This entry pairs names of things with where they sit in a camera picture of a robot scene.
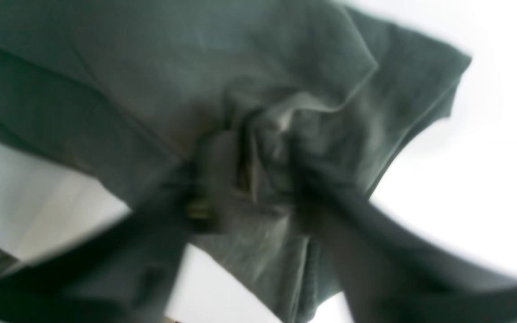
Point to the dark grey T-shirt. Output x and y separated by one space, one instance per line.
125 90

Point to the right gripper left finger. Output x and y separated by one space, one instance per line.
124 274

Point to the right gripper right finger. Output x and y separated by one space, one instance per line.
389 274

